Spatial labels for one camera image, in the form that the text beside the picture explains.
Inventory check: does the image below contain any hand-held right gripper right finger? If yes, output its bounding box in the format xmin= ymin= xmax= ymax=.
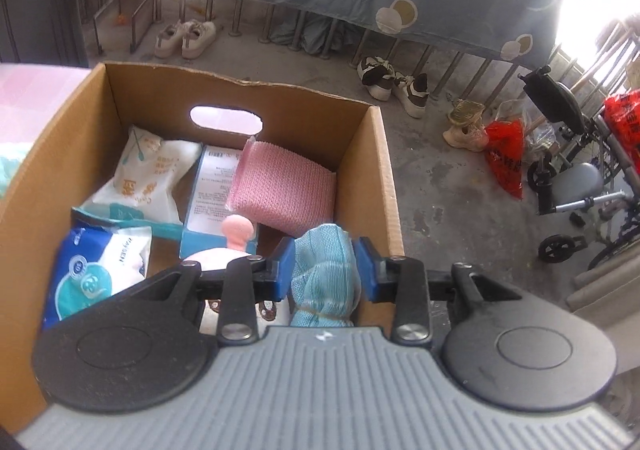
xmin=352 ymin=236 xmax=508 ymax=345

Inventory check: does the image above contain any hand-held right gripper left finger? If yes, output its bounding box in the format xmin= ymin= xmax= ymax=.
xmin=131 ymin=236 xmax=296 ymax=343

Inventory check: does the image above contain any light blue towel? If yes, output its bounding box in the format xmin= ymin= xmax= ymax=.
xmin=290 ymin=223 xmax=363 ymax=329

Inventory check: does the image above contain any pink plush toy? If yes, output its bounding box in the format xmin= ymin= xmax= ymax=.
xmin=182 ymin=214 xmax=281 ymax=331

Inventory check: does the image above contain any pink sponge cloth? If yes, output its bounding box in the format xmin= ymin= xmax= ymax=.
xmin=225 ymin=137 xmax=339 ymax=237

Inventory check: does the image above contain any blue white paper carton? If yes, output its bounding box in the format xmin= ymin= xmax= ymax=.
xmin=179 ymin=144 xmax=261 ymax=261

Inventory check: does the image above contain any brown cardboard box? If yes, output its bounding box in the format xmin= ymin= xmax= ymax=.
xmin=0 ymin=61 xmax=405 ymax=436

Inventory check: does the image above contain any white cotton swab pack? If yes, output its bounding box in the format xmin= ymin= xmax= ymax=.
xmin=72 ymin=125 xmax=203 ymax=238

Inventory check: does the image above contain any blue wet wipes pack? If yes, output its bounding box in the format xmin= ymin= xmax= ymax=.
xmin=42 ymin=223 xmax=153 ymax=331

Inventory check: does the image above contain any beige mesh shoe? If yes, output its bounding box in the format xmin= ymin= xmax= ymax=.
xmin=446 ymin=99 xmax=485 ymax=127
xmin=442 ymin=123 xmax=488 ymax=152

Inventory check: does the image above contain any red plastic bag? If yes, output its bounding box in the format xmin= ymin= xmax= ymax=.
xmin=484 ymin=119 xmax=526 ymax=201
xmin=602 ymin=89 xmax=640 ymax=156

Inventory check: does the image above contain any black white sneaker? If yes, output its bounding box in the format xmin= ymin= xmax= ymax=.
xmin=356 ymin=55 xmax=401 ymax=100
xmin=392 ymin=74 xmax=430 ymax=118

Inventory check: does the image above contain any clear plastic bag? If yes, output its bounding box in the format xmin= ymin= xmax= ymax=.
xmin=495 ymin=100 xmax=556 ymax=156

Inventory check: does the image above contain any folding wheelchair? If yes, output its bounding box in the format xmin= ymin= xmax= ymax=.
xmin=520 ymin=65 xmax=640 ymax=271

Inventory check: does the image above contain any metal railing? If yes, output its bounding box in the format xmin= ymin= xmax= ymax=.
xmin=75 ymin=0 xmax=591 ymax=106

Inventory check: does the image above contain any pink printed tablecloth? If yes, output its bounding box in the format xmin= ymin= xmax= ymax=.
xmin=0 ymin=63 xmax=96 ymax=147

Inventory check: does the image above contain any black metal rack frame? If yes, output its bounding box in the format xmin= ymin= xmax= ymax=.
xmin=82 ymin=0 xmax=163 ymax=54

